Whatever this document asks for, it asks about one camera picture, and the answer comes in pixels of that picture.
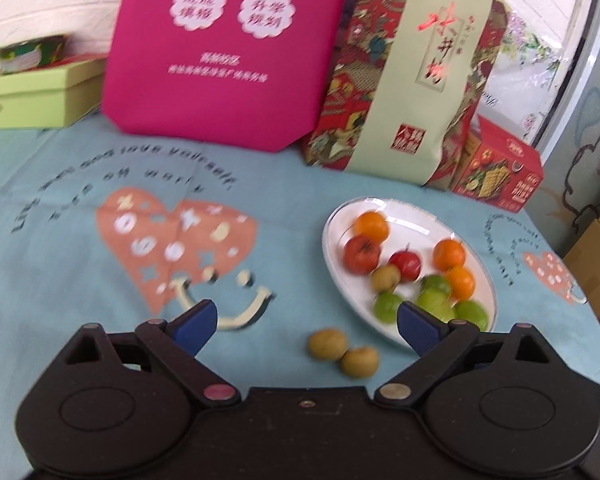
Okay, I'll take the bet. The small green round fruit front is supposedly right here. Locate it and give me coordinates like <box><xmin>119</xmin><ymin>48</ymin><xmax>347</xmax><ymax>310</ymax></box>
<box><xmin>373</xmin><ymin>292</ymin><xmax>404</xmax><ymax>324</ymax></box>

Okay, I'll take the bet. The small green round fruit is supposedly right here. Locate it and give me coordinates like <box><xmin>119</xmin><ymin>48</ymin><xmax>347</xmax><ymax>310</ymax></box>
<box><xmin>419</xmin><ymin>274</ymin><xmax>452</xmax><ymax>297</ymax></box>
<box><xmin>373</xmin><ymin>292</ymin><xmax>404</xmax><ymax>324</ymax></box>

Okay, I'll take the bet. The large orange mandarin front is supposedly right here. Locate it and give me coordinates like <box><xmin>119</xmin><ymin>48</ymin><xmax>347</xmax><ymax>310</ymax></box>
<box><xmin>444</xmin><ymin>266</ymin><xmax>476</xmax><ymax>300</ymax></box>

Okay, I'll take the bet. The red round fruit back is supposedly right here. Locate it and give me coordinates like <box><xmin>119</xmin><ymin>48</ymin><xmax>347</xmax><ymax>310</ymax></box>
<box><xmin>389</xmin><ymin>247</ymin><xmax>422</xmax><ymax>283</ymax></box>

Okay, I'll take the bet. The brown longan front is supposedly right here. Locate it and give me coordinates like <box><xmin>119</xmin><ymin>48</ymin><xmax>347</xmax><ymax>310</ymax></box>
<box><xmin>370</xmin><ymin>263</ymin><xmax>402</xmax><ymax>294</ymax></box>

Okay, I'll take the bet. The orange mandarin with stem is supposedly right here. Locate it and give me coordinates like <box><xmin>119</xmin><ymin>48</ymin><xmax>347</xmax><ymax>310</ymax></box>
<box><xmin>432</xmin><ymin>238</ymin><xmax>466</xmax><ymax>272</ymax></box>

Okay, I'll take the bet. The red wrinkled fruit front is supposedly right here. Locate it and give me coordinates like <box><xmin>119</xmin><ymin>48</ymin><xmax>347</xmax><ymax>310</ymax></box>
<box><xmin>342</xmin><ymin>235</ymin><xmax>381</xmax><ymax>275</ymax></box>

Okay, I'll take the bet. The small orange mandarin back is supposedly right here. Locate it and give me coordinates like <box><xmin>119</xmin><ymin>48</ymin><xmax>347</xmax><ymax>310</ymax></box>
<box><xmin>353</xmin><ymin>210</ymin><xmax>390</xmax><ymax>244</ymax></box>

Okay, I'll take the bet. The white ceramic plate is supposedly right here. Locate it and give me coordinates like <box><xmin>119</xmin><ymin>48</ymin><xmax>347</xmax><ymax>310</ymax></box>
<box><xmin>322</xmin><ymin>197</ymin><xmax>498</xmax><ymax>347</ymax></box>

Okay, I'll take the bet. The teal printed tablecloth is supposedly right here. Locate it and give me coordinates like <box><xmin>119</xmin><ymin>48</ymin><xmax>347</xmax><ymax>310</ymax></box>
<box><xmin>0</xmin><ymin>114</ymin><xmax>600</xmax><ymax>479</ymax></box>

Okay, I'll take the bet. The red cracker box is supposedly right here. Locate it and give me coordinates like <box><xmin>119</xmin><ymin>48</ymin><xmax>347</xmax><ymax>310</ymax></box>
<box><xmin>449</xmin><ymin>116</ymin><xmax>544</xmax><ymax>212</ymax></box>

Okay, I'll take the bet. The light green cardboard box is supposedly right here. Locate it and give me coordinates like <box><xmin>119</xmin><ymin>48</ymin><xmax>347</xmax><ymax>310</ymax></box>
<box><xmin>0</xmin><ymin>55</ymin><xmax>106</xmax><ymax>129</ymax></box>

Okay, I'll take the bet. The pink fabric bag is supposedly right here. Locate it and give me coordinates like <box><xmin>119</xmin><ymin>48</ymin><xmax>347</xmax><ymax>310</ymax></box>
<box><xmin>102</xmin><ymin>0</ymin><xmax>344</xmax><ymax>152</ymax></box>

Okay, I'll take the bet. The green red liquor gift bag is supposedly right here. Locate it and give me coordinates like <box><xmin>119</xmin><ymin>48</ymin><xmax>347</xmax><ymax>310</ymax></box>
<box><xmin>303</xmin><ymin>0</ymin><xmax>509</xmax><ymax>190</ymax></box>

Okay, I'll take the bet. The green patterned bowl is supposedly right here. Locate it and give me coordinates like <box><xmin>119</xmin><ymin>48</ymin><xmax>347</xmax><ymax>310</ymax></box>
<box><xmin>0</xmin><ymin>34</ymin><xmax>72</xmax><ymax>75</ymax></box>

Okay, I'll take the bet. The white floral plastic bag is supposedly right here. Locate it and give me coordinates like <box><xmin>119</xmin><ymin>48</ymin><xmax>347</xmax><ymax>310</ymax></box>
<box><xmin>478</xmin><ymin>0</ymin><xmax>591</xmax><ymax>144</ymax></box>

